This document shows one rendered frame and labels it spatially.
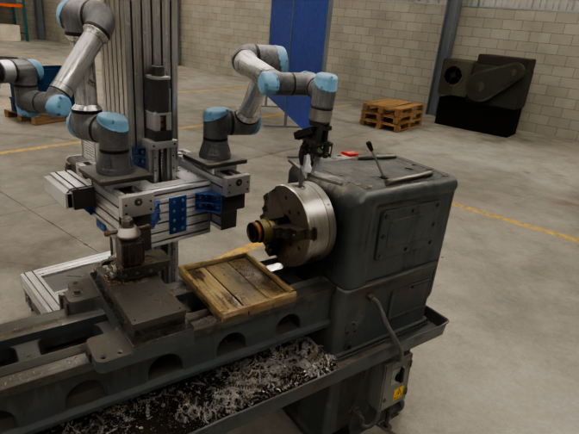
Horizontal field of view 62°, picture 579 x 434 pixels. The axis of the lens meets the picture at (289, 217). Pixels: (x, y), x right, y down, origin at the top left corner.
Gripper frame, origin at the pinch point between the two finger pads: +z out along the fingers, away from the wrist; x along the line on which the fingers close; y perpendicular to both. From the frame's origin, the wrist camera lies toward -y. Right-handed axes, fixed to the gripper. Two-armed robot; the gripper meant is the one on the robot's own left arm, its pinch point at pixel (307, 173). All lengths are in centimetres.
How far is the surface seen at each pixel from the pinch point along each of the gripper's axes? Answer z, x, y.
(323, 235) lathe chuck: 19.3, 3.1, 11.8
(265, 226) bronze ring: 19.1, -14.6, 0.7
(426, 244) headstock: 31, 57, 13
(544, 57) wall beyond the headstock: 13, 881, -498
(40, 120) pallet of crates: 183, -45, -664
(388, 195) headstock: 4.7, 27.4, 14.0
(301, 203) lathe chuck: 9.2, -3.7, 4.6
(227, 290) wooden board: 41, -29, 4
